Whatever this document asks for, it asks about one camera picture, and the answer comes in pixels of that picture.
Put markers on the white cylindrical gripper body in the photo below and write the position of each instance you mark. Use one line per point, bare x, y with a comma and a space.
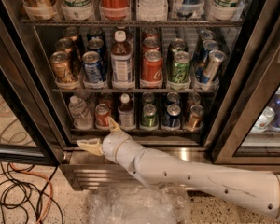
109, 147

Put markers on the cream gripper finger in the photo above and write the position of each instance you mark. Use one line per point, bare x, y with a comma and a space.
113, 126
93, 146

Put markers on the clear water bottle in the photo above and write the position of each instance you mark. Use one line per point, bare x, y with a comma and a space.
151, 10
80, 113

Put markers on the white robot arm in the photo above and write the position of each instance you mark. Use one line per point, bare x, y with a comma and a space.
257, 191

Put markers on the brown tea bottle bottom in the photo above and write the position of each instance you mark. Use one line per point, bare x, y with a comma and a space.
126, 112

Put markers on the brown tea bottle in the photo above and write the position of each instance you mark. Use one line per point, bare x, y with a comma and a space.
126, 112
121, 58

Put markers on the left glass fridge door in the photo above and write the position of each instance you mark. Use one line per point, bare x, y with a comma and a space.
23, 95

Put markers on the glass fridge door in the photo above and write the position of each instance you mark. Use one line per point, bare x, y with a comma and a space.
23, 95
248, 84

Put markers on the brown tea bottle middle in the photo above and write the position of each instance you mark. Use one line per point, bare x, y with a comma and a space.
121, 58

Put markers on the black fridge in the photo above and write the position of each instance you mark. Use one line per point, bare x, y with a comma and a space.
82, 169

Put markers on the red Coca-Cola bottle top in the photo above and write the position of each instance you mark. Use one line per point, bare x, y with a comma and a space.
115, 9

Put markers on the white green bottle top left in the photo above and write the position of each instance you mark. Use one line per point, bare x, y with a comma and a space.
78, 10

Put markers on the white green bottle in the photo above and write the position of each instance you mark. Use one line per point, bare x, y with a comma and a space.
224, 9
78, 10

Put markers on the clear water bottle top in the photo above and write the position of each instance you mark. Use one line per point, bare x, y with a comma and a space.
151, 10

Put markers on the right glass fridge door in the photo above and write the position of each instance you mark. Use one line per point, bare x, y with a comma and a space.
248, 84

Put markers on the white green bottle top right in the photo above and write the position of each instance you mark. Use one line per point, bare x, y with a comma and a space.
224, 9

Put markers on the orange soda can bottom front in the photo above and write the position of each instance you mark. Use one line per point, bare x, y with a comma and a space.
102, 113

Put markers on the green can bottom front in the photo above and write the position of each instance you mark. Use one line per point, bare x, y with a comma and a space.
149, 119

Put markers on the blue Pepsi can middle front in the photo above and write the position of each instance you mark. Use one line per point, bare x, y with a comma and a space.
94, 67

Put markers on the blue can bottom front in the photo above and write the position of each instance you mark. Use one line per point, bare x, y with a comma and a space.
172, 116

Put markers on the gold can middle front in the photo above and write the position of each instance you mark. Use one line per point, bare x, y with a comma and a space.
62, 67

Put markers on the gold can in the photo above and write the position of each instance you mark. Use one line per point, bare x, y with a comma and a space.
62, 67
67, 45
194, 117

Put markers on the red Coca-Cola can front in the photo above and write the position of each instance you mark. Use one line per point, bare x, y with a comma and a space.
151, 70

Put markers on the clear plastic bag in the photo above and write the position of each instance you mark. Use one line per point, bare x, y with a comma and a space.
139, 205

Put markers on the gold can bottom front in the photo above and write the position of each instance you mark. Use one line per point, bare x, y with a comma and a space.
194, 117

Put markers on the green soda can front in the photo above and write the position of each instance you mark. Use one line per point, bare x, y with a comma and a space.
179, 67

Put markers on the silver blue energy can front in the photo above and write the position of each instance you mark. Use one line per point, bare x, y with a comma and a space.
215, 60

